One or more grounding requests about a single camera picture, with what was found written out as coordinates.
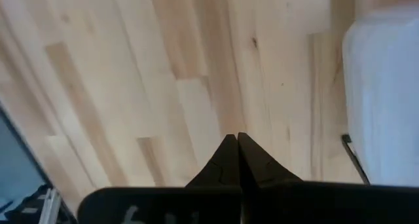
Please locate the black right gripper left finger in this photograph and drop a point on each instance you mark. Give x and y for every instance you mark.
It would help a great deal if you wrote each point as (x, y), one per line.
(216, 178)

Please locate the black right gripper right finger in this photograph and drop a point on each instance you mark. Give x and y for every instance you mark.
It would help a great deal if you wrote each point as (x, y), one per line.
(268, 184)

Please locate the clear plastic basket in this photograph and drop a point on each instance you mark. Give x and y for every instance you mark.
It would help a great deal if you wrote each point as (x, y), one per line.
(386, 119)

